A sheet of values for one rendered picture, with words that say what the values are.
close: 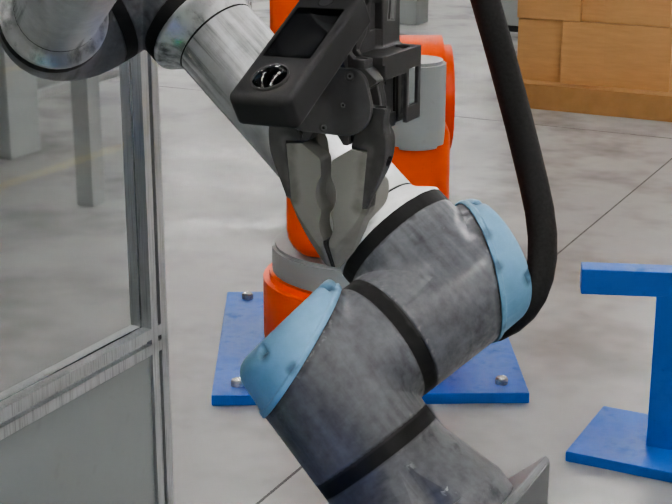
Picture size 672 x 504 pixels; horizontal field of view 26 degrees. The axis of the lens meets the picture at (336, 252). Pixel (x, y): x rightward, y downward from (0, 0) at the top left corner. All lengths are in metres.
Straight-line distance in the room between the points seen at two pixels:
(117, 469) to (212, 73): 0.91
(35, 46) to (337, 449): 0.43
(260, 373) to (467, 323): 0.18
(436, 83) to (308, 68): 3.39
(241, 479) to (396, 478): 2.75
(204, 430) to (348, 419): 3.04
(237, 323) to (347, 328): 3.73
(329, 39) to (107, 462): 1.25
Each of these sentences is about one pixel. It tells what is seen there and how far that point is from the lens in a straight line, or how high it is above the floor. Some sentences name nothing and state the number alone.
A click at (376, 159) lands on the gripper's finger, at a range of 0.98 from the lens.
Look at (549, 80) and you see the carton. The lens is 8.64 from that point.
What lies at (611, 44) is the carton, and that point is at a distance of 8.48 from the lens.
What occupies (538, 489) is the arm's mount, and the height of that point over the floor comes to 1.17.
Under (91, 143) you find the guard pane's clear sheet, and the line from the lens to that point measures 1.97.
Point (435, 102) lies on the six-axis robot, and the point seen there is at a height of 0.87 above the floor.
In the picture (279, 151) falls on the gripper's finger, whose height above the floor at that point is 1.50.
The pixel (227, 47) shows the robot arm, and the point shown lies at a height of 1.52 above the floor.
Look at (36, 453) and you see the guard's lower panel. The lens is 1.97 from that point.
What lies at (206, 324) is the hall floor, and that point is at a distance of 5.03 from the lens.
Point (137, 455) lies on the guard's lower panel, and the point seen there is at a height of 0.82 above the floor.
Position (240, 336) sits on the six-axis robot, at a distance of 4.81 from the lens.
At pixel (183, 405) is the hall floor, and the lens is 4.39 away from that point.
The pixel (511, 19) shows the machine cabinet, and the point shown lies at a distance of 11.39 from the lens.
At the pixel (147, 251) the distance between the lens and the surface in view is 2.09.
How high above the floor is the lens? 1.73
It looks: 17 degrees down
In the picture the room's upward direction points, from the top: straight up
